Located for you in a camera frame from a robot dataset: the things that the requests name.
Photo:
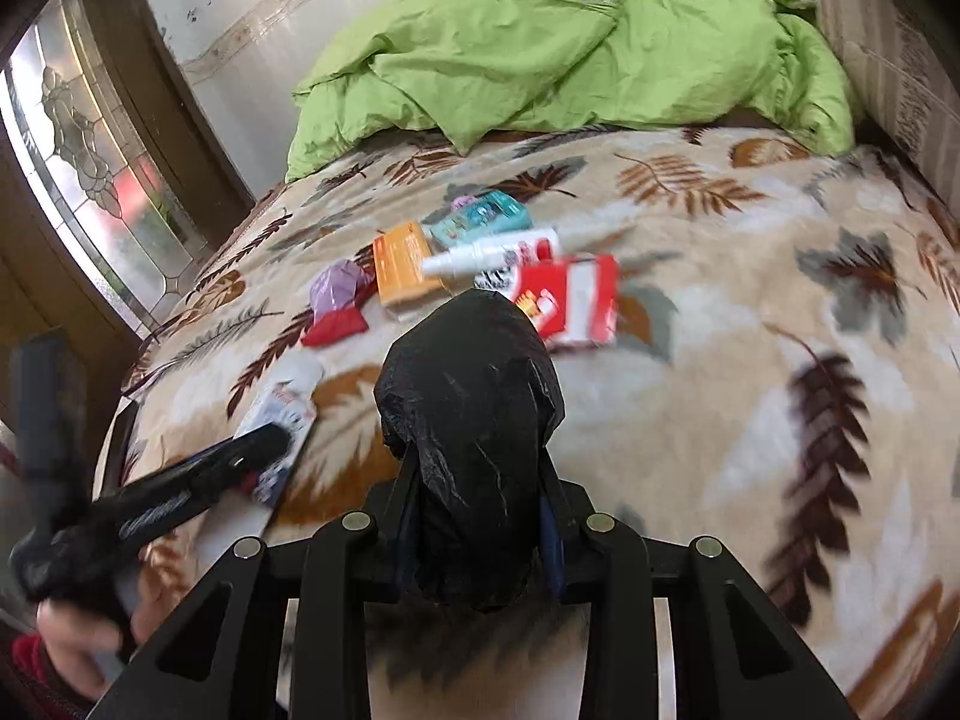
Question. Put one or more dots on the striped floral cushion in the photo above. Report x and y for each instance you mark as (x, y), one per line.
(900, 75)

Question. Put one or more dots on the teal packet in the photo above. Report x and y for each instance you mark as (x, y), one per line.
(484, 214)

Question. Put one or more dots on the orange medicine box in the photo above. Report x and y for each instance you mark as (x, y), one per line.
(401, 262)

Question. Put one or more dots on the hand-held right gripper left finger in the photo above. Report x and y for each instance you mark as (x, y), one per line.
(390, 540)

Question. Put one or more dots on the red and white box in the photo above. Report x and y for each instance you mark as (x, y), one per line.
(577, 300)

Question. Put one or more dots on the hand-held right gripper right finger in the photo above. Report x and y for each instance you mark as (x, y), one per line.
(570, 540)

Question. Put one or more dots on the patterned glass door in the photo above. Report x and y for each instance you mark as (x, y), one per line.
(90, 165)

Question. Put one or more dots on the white spray bottle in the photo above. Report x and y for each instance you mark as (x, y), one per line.
(465, 261)

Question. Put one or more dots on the red wrapper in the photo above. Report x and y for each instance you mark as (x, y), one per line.
(334, 330)

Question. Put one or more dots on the purple wrapper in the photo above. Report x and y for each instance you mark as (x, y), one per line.
(337, 289)

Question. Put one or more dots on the leaf print blanket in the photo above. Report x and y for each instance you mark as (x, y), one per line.
(750, 405)

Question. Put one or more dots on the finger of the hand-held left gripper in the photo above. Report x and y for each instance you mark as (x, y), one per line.
(49, 427)
(217, 469)

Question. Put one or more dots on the person's left forearm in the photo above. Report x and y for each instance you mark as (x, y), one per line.
(37, 679)

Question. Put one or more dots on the person's left hand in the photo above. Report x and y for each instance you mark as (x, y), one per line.
(75, 637)

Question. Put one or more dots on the green quilt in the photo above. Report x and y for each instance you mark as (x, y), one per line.
(525, 60)

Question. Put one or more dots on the black plastic bag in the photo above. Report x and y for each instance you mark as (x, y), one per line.
(472, 427)

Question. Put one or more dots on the white medicine box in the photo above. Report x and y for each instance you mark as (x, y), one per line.
(281, 397)

